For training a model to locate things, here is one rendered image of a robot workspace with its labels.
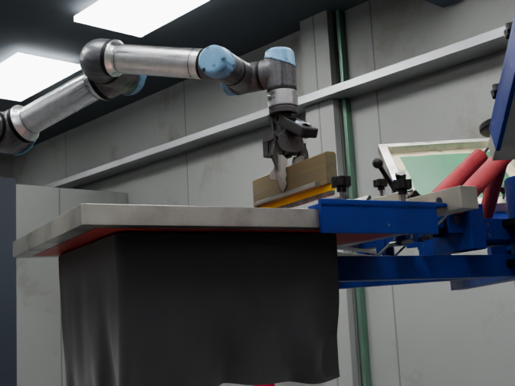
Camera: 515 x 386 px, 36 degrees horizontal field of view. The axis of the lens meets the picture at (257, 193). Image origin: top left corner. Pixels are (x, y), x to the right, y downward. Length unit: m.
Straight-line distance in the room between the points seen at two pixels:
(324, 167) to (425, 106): 4.08
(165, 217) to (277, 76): 0.65
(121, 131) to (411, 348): 4.39
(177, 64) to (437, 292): 3.97
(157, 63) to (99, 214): 0.67
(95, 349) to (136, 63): 0.75
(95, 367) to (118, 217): 0.36
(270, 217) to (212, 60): 0.50
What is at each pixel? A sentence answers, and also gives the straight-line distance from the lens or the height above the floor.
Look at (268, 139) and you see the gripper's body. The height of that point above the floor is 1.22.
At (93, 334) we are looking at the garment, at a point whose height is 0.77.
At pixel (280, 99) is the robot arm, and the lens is 1.95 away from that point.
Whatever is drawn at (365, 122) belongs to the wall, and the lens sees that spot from 6.16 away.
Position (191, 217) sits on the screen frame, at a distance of 1.47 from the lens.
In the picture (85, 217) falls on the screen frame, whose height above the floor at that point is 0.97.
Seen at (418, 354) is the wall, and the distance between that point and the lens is 5.80.
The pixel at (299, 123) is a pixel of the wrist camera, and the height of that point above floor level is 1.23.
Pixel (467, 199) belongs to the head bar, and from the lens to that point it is 1.78.
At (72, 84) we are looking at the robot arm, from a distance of 2.30.
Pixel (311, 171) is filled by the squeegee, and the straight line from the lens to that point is 1.82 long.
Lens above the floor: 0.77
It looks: 9 degrees up
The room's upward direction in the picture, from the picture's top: 3 degrees counter-clockwise
